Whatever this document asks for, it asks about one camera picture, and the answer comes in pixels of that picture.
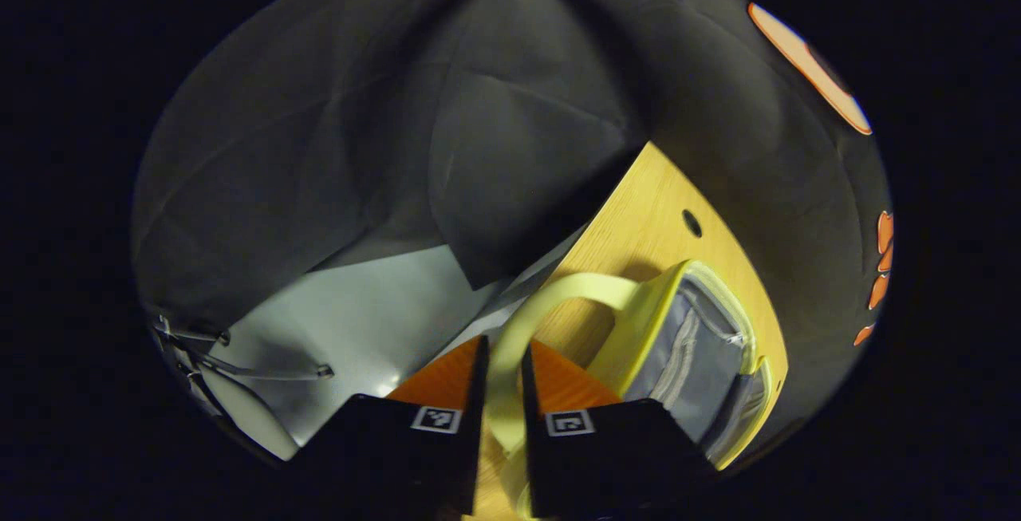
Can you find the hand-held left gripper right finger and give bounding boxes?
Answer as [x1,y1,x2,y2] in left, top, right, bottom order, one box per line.
[520,341,719,518]

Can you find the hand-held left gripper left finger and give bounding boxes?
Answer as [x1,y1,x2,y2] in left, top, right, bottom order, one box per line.
[291,335,489,515]

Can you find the thin metal stand legs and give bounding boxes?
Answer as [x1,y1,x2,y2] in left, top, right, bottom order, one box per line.
[150,312,336,426]

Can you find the black backdrop cloth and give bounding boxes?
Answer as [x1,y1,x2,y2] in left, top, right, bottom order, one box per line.
[132,0,894,458]

